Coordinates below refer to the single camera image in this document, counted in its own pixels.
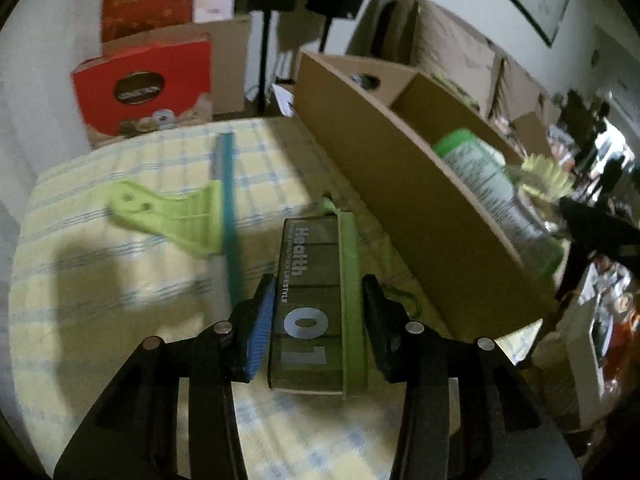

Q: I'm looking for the small brown cardboard box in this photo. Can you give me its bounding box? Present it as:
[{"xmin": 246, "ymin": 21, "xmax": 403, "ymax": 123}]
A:
[{"xmin": 510, "ymin": 110, "xmax": 553, "ymax": 161}]

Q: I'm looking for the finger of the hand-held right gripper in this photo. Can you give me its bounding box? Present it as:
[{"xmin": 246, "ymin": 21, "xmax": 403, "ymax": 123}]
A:
[{"xmin": 559, "ymin": 196, "xmax": 640, "ymax": 261}]

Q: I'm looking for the green squeegee with teal blade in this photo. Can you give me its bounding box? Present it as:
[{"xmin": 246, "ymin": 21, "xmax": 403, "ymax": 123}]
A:
[{"xmin": 107, "ymin": 131, "xmax": 246, "ymax": 311}]

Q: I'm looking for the white paper sheet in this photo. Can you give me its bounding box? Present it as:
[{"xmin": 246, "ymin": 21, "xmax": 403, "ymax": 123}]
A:
[{"xmin": 272, "ymin": 84, "xmax": 297, "ymax": 118}]

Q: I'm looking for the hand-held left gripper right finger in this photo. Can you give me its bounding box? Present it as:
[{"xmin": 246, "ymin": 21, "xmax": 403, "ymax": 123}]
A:
[{"xmin": 361, "ymin": 274, "xmax": 583, "ymax": 480}]

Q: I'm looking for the leaning flattened cardboard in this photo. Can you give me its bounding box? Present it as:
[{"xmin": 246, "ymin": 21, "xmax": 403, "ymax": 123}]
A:
[{"xmin": 415, "ymin": 0, "xmax": 503, "ymax": 118}]

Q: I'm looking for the red box with oval label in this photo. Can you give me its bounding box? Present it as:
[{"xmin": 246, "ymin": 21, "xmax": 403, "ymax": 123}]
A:
[{"xmin": 70, "ymin": 34, "xmax": 213, "ymax": 150}]

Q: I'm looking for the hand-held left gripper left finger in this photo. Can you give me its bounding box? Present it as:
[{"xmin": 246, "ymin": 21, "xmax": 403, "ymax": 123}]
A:
[{"xmin": 52, "ymin": 274, "xmax": 278, "ymax": 480}]

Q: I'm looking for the green labelled can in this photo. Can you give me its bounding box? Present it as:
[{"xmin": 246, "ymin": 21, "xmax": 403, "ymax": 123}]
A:
[{"xmin": 431, "ymin": 129, "xmax": 563, "ymax": 281}]

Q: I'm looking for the yellow-green shuttlecock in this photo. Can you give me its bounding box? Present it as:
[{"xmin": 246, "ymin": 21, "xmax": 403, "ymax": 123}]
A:
[{"xmin": 507, "ymin": 154, "xmax": 576, "ymax": 203}]

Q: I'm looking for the yellow checked tablecloth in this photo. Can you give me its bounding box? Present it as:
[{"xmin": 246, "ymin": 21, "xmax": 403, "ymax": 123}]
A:
[{"xmin": 9, "ymin": 117, "xmax": 546, "ymax": 480}]

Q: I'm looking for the light green pill case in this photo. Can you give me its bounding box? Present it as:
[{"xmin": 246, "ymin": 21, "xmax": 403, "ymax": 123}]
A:
[{"xmin": 267, "ymin": 210, "xmax": 423, "ymax": 401}]

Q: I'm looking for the dark flat panel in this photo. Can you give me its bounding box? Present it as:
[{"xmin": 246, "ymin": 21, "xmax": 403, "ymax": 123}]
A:
[{"xmin": 345, "ymin": 0, "xmax": 421, "ymax": 66}]

